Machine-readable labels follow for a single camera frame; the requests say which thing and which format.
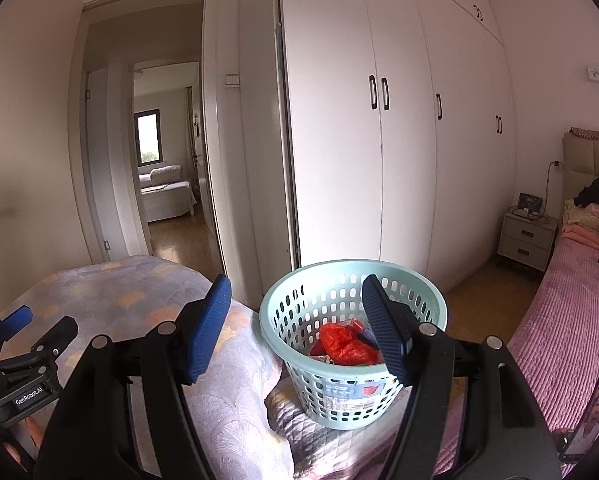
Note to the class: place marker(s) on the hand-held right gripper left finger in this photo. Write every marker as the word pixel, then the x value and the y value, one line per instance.
pixel 209 330

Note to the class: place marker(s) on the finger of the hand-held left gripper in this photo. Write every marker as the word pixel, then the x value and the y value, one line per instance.
pixel 16 319
pixel 59 332

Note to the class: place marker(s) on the pale yellow cloth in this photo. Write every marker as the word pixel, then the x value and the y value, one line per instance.
pixel 579 212

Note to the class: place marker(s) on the small black device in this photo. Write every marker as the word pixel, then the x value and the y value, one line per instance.
pixel 529 204

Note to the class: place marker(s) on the pink bedspread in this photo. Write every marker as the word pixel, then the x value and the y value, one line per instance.
pixel 564 310

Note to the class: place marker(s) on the grey nightstand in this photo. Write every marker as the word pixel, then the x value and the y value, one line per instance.
pixel 527 242

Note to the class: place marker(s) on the white light switch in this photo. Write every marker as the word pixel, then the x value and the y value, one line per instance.
pixel 232 80

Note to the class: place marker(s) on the light green plastic basket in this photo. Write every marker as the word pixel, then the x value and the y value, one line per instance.
pixel 299 310

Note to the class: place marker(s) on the pale patterned table cloth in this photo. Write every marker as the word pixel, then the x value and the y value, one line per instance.
pixel 129 290

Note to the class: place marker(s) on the grey patterned quilt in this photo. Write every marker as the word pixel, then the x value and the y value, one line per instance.
pixel 324 450

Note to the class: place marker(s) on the light grey sofa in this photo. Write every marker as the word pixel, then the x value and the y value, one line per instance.
pixel 167 192

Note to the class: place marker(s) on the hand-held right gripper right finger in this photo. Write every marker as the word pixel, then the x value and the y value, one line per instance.
pixel 384 330

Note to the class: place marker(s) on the smartphone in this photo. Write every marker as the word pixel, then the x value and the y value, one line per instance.
pixel 592 415

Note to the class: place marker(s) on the dark framed window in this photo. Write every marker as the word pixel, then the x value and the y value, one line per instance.
pixel 148 135

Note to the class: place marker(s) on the leopard print pillow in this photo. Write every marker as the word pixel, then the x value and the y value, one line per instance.
pixel 587 134

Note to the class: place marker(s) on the beige padded headboard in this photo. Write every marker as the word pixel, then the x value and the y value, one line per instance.
pixel 584 160

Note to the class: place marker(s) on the white wardrobe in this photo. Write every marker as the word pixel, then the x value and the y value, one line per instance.
pixel 369 150

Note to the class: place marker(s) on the person's left hand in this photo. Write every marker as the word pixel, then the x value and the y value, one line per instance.
pixel 35 430

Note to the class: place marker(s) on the red plastic bag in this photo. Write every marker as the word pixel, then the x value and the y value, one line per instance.
pixel 342 342

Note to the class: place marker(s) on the white packet red print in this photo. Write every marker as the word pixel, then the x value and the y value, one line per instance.
pixel 352 394

